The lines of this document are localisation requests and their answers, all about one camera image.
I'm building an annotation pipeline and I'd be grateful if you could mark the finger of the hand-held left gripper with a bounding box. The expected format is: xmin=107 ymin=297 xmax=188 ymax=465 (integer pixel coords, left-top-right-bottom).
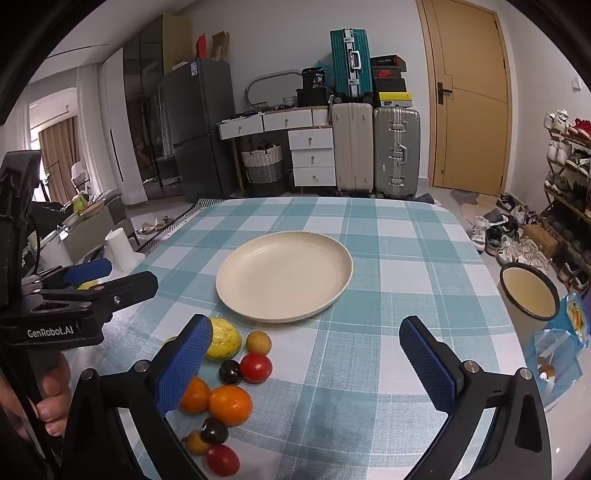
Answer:
xmin=39 ymin=258 xmax=114 ymax=290
xmin=28 ymin=271 xmax=160 ymax=325

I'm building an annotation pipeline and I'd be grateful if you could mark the cluttered side table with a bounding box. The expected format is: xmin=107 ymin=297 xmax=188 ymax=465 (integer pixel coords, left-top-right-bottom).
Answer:
xmin=58 ymin=191 xmax=136 ymax=261

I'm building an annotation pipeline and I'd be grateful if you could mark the brown curtain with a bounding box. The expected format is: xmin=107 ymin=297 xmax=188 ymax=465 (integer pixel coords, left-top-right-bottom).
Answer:
xmin=39 ymin=115 xmax=80 ymax=204

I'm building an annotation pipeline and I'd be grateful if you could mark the silver suitcase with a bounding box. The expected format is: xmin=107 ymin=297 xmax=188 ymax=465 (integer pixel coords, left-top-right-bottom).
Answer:
xmin=373 ymin=107 xmax=422 ymax=199

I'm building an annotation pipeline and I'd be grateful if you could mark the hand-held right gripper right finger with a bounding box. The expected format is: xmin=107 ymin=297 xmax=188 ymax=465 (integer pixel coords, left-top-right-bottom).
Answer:
xmin=399 ymin=316 xmax=553 ymax=480

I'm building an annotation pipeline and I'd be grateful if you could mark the small brown cardboard box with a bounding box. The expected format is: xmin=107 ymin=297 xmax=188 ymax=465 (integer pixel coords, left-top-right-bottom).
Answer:
xmin=524 ymin=224 xmax=560 ymax=259

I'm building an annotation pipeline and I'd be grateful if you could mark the dark plum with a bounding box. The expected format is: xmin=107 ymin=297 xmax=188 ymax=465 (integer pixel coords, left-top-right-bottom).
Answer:
xmin=199 ymin=417 xmax=229 ymax=446
xmin=218 ymin=359 xmax=243 ymax=386

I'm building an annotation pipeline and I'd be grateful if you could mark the beige cardboard box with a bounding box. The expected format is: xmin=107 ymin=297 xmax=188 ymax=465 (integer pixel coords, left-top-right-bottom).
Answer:
xmin=163 ymin=14 xmax=193 ymax=75

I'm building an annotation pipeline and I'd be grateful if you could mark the brown paper bag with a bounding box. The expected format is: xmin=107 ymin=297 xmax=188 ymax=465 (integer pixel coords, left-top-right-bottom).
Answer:
xmin=211 ymin=31 xmax=231 ymax=63

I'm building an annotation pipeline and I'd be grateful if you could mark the large black shoe box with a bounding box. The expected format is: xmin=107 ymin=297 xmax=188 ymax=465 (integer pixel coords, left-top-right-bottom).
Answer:
xmin=372 ymin=78 xmax=408 ymax=95

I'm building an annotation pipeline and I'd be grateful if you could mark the wooden door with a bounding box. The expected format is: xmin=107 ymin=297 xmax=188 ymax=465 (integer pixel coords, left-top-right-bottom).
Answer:
xmin=416 ymin=0 xmax=514 ymax=197

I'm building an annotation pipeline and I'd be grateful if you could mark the beige suitcase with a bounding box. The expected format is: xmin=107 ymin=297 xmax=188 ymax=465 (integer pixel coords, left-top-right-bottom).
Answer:
xmin=331 ymin=102 xmax=375 ymax=195

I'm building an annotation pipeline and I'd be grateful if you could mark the blue snack bag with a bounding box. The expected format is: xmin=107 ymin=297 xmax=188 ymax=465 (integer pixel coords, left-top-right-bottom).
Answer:
xmin=526 ymin=293 xmax=590 ymax=411

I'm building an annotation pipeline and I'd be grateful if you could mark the black storage case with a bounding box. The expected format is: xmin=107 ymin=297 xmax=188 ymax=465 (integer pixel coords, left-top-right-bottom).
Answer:
xmin=296 ymin=88 xmax=331 ymax=107

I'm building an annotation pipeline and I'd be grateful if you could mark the dark grey refrigerator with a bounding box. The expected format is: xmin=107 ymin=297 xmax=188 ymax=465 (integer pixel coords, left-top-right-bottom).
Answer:
xmin=159 ymin=58 xmax=238 ymax=203

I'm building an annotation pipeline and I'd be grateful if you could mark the teal suitcase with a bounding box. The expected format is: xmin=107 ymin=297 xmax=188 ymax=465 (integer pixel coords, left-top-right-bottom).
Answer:
xmin=329 ymin=28 xmax=374 ymax=103

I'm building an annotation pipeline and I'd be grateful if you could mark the white paper roll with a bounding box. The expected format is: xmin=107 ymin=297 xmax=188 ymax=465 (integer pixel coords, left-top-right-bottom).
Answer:
xmin=105 ymin=227 xmax=137 ymax=273

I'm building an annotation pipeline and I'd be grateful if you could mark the cream enamel bowl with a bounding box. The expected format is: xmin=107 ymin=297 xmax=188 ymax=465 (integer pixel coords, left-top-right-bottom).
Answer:
xmin=499 ymin=261 xmax=561 ymax=330

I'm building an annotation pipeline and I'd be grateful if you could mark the red tomato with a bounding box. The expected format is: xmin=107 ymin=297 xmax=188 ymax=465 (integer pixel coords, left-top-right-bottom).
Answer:
xmin=239 ymin=353 xmax=273 ymax=384
xmin=205 ymin=444 xmax=241 ymax=477

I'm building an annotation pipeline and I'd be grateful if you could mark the white wardrobe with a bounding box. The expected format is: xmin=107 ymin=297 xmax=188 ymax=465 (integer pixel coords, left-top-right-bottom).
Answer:
xmin=99 ymin=48 xmax=149 ymax=205

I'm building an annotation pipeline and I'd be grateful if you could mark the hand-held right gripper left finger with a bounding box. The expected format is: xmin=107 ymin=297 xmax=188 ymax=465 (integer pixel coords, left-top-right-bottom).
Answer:
xmin=65 ymin=314 xmax=214 ymax=480

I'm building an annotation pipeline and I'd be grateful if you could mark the wooden shoe rack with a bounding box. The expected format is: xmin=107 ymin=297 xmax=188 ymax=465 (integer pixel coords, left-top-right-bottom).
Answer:
xmin=542 ymin=111 xmax=591 ymax=296

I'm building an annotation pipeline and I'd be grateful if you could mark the white drawer unit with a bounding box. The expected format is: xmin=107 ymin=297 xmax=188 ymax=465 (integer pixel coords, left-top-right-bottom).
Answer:
xmin=288 ymin=127 xmax=337 ymax=188

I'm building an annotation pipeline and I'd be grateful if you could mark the large oblong yellow-green fruit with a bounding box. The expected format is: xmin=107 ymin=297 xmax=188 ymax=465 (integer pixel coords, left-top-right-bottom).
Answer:
xmin=204 ymin=318 xmax=243 ymax=361

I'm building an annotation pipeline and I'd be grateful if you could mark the white desk with drawers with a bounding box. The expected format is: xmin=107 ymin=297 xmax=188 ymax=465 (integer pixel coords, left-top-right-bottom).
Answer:
xmin=218 ymin=107 xmax=333 ymax=192

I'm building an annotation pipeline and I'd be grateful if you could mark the oval mirror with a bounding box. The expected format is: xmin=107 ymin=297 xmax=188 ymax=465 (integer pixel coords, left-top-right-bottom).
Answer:
xmin=244 ymin=70 xmax=303 ymax=112

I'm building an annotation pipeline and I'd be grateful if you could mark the orange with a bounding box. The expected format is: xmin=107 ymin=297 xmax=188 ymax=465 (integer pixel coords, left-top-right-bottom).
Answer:
xmin=208 ymin=385 xmax=254 ymax=426
xmin=179 ymin=376 xmax=212 ymax=415

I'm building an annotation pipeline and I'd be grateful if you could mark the cream round plate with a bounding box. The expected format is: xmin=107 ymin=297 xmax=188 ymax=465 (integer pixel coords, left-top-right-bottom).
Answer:
xmin=215 ymin=231 xmax=354 ymax=323

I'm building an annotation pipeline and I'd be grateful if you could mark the person's left hand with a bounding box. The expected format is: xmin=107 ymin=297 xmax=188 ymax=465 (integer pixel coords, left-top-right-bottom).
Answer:
xmin=0 ymin=353 xmax=73 ymax=440

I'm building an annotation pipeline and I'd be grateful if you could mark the yellow and black box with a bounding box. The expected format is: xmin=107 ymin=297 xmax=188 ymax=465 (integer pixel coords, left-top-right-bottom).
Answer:
xmin=379 ymin=91 xmax=413 ymax=110

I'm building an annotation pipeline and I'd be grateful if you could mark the dark glass cabinet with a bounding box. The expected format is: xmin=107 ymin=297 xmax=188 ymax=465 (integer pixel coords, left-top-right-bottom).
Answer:
xmin=122 ymin=14 xmax=165 ymax=200

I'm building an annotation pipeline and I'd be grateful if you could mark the small yellow-brown round fruit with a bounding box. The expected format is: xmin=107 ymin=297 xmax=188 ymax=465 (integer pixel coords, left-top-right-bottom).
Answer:
xmin=184 ymin=430 xmax=211 ymax=456
xmin=246 ymin=330 xmax=272 ymax=356

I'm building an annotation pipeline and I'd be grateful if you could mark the woven laundry basket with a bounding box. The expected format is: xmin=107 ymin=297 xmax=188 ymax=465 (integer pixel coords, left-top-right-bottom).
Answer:
xmin=241 ymin=143 xmax=285 ymax=195

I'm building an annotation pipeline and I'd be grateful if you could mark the striped floor mat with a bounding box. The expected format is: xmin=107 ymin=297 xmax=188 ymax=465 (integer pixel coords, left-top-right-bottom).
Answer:
xmin=134 ymin=198 xmax=228 ymax=253

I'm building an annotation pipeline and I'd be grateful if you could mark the black printed box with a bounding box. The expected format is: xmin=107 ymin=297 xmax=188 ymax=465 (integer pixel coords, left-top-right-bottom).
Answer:
xmin=301 ymin=67 xmax=329 ymax=90

